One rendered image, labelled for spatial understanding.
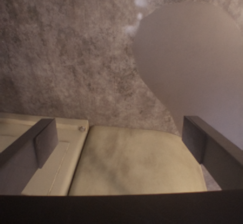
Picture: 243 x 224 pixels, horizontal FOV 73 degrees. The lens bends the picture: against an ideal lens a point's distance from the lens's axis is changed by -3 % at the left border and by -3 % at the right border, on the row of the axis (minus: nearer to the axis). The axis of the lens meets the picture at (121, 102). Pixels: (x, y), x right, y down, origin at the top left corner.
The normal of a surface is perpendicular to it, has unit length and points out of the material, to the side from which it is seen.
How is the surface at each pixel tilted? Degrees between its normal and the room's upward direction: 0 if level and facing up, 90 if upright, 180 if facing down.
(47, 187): 90
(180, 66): 0
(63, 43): 0
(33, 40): 0
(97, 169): 90
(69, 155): 90
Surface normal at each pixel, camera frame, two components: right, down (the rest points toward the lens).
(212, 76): -0.11, 0.62
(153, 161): 0.00, -0.78
